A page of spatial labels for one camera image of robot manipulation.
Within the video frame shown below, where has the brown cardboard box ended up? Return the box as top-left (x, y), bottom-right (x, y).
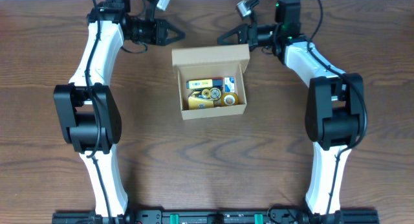
top-left (171, 44), bottom-right (250, 120)

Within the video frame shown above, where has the blue white staples box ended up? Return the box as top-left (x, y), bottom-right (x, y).
top-left (223, 76), bottom-right (235, 93)

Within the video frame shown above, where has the yellow highlighter marker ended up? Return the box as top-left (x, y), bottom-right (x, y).
top-left (186, 78), bottom-right (223, 89)

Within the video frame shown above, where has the orange black correction tape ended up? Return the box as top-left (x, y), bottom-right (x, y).
top-left (190, 87), bottom-right (222, 101)

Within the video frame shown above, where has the yellow clear tape roll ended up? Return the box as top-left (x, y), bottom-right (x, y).
top-left (221, 93), bottom-right (239, 106)

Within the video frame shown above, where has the yellow spiral notepad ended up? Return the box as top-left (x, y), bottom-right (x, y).
top-left (188, 96), bottom-right (214, 110)

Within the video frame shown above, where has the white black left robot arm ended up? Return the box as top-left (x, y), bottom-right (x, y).
top-left (52, 1), bottom-right (186, 223)

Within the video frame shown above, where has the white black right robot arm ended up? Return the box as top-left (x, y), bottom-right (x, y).
top-left (217, 23), bottom-right (367, 219)

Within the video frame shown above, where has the black mounting rail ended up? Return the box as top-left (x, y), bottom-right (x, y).
top-left (52, 208), bottom-right (380, 224)

